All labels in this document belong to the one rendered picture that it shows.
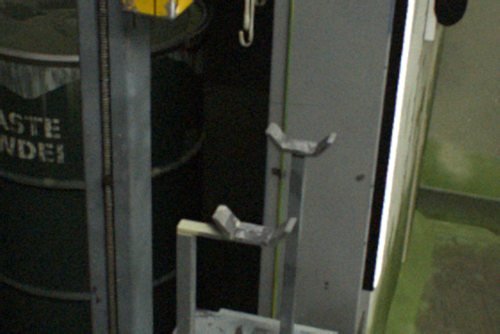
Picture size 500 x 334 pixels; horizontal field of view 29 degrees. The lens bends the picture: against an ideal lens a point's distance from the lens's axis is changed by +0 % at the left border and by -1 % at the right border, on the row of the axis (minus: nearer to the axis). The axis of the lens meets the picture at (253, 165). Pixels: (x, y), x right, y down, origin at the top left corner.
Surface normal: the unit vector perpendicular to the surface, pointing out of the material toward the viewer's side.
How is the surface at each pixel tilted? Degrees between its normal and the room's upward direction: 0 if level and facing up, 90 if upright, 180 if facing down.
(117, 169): 90
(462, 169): 57
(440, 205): 90
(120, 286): 90
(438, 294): 0
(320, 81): 90
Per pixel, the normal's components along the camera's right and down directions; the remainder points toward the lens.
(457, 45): -0.21, -0.11
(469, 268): 0.04, -0.88
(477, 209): -0.27, 0.46
